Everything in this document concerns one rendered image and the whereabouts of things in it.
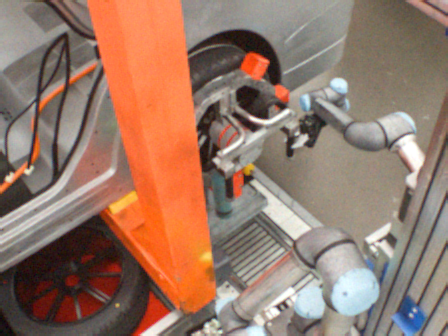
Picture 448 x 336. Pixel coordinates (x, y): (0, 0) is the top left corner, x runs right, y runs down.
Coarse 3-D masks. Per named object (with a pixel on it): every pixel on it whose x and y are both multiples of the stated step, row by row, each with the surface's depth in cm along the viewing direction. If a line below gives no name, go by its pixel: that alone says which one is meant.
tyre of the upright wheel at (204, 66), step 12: (216, 36) 246; (192, 48) 232; (216, 48) 234; (228, 48) 237; (192, 60) 227; (204, 60) 227; (216, 60) 226; (228, 60) 229; (240, 60) 233; (192, 72) 223; (204, 72) 223; (216, 72) 227; (228, 72) 232; (192, 84) 222; (204, 84) 227; (192, 96) 227
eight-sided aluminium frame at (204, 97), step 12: (240, 72) 230; (216, 84) 226; (228, 84) 225; (240, 84) 228; (252, 84) 234; (264, 84) 239; (204, 96) 221; (216, 96) 223; (204, 108) 222; (252, 132) 265; (240, 168) 267; (204, 180) 253
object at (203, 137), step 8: (216, 80) 231; (240, 88) 265; (248, 88) 258; (240, 96) 268; (248, 96) 255; (256, 96) 257; (240, 104) 255; (248, 104) 265; (208, 112) 243; (232, 112) 273; (200, 120) 243; (240, 120) 262; (200, 128) 246; (208, 128) 257; (248, 128) 267; (200, 136) 251; (208, 136) 254; (200, 144) 253; (208, 144) 258; (200, 152) 270; (208, 152) 261; (216, 152) 270; (200, 160) 265; (208, 160) 264
